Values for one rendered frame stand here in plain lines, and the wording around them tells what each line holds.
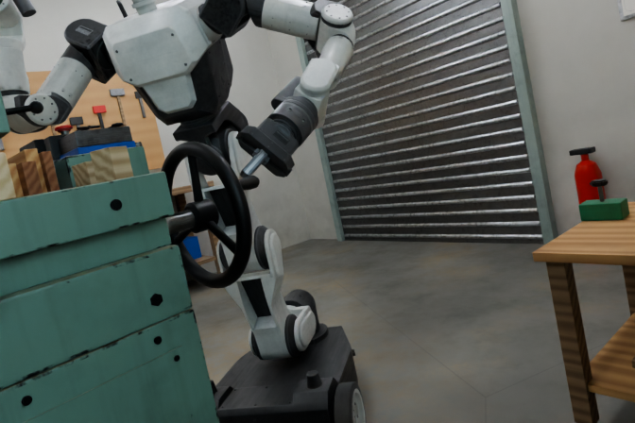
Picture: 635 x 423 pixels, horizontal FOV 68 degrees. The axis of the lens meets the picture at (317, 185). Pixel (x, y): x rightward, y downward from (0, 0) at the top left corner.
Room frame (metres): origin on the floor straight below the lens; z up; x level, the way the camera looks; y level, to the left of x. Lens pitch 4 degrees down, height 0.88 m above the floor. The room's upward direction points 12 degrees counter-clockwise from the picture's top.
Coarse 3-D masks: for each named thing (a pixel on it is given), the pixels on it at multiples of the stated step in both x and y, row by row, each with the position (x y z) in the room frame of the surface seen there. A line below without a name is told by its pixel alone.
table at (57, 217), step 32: (64, 192) 0.54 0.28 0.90; (96, 192) 0.57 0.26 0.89; (128, 192) 0.59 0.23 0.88; (160, 192) 0.62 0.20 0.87; (0, 224) 0.49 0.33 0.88; (32, 224) 0.51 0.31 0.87; (64, 224) 0.53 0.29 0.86; (96, 224) 0.56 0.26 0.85; (128, 224) 0.58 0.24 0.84; (0, 256) 0.49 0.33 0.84
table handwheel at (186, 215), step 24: (192, 144) 0.88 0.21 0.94; (168, 168) 0.95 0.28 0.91; (192, 168) 0.90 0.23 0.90; (216, 168) 0.83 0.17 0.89; (240, 192) 0.82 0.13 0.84; (168, 216) 0.86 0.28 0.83; (192, 216) 0.88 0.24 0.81; (216, 216) 0.91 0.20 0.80; (240, 216) 0.81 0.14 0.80; (240, 240) 0.82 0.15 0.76; (192, 264) 0.96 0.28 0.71; (240, 264) 0.83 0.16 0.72
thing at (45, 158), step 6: (42, 156) 0.71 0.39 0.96; (48, 156) 0.71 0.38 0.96; (42, 162) 0.71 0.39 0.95; (48, 162) 0.71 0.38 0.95; (42, 168) 0.72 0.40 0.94; (48, 168) 0.71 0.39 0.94; (54, 168) 0.71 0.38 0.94; (48, 174) 0.71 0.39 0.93; (54, 174) 0.71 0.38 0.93; (48, 180) 0.71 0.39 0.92; (54, 180) 0.71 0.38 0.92; (48, 186) 0.71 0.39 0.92; (54, 186) 0.71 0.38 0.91
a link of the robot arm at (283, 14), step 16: (272, 0) 1.21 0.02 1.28; (288, 0) 1.21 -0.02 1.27; (320, 0) 1.21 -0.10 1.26; (272, 16) 1.21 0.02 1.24; (288, 16) 1.20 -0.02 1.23; (304, 16) 1.20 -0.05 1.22; (320, 16) 1.18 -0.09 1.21; (336, 16) 1.16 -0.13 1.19; (352, 16) 1.17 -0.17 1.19; (288, 32) 1.23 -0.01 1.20; (304, 32) 1.22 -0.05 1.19
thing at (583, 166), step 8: (576, 152) 2.74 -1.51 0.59; (584, 152) 2.71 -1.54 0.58; (592, 152) 2.70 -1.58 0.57; (584, 160) 2.72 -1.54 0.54; (576, 168) 2.74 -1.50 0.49; (584, 168) 2.70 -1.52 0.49; (592, 168) 2.68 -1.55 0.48; (576, 176) 2.73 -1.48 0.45; (584, 176) 2.69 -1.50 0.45; (592, 176) 2.67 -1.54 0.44; (600, 176) 2.68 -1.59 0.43; (576, 184) 2.75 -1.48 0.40; (584, 184) 2.69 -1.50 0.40; (584, 192) 2.70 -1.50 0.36; (592, 192) 2.67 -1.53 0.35; (584, 200) 2.71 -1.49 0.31
